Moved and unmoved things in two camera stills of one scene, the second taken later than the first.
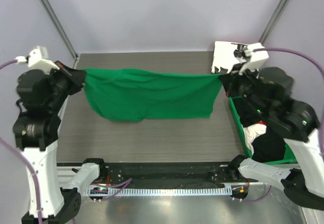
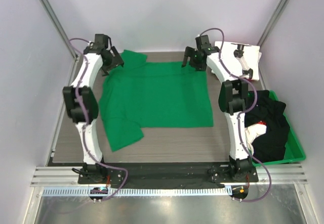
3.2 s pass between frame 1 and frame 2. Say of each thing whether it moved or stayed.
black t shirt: stayed
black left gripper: moved
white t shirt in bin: stayed
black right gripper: moved
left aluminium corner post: stayed
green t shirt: moved
